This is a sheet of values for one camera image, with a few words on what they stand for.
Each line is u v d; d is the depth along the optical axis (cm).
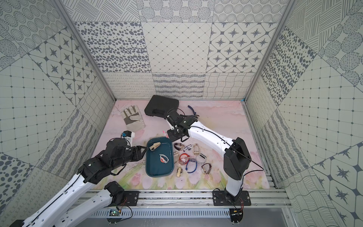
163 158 86
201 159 88
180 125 59
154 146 91
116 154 53
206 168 84
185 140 65
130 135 66
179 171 80
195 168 84
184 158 88
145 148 89
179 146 93
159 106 116
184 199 76
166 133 75
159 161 87
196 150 92
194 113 112
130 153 59
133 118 108
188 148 90
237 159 45
